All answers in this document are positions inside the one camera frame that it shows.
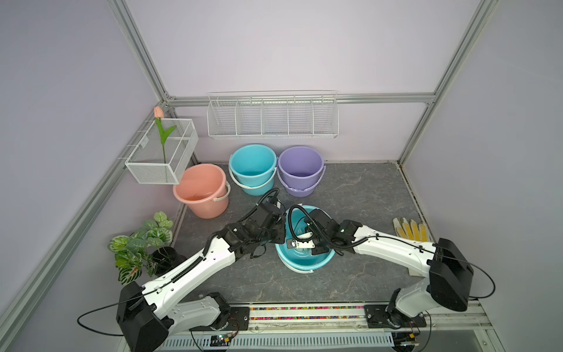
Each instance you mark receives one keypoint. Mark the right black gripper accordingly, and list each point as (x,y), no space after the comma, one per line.
(317,250)

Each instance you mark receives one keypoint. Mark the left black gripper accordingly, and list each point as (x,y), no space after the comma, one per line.
(280,229)

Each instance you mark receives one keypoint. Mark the teal plastic bucket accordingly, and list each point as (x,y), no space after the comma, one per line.
(253,168)
(302,262)

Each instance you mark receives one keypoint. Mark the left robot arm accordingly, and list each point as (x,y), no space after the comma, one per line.
(147,314)

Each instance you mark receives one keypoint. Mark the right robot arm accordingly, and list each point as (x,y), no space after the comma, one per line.
(446,274)

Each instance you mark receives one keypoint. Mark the purple plastic bucket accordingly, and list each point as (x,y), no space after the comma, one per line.
(300,170)

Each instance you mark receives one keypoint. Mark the pink plastic bucket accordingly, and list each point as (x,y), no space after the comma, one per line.
(205,190)

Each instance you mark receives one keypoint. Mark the yellow white work gloves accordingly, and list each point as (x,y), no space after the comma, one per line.
(411,230)

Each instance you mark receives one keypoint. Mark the potted green leafy plant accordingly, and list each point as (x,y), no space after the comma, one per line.
(148,250)

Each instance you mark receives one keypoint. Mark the artificial pink tulip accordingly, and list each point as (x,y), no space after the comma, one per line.
(163,133)

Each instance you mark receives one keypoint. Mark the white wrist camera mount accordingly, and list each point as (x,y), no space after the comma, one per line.
(299,245)

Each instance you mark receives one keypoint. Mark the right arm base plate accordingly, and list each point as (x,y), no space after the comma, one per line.
(379,316)

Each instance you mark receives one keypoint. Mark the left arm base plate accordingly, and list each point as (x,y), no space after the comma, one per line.
(238,318)

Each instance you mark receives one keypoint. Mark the long white wire shelf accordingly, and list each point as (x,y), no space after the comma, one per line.
(273,114)

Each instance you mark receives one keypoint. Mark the white slotted cable duct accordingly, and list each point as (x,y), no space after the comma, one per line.
(280,342)

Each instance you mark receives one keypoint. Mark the white wire basket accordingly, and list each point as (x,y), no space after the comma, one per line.
(145,161)

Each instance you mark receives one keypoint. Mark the rail with coloured beads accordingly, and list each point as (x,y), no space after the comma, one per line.
(351,317)

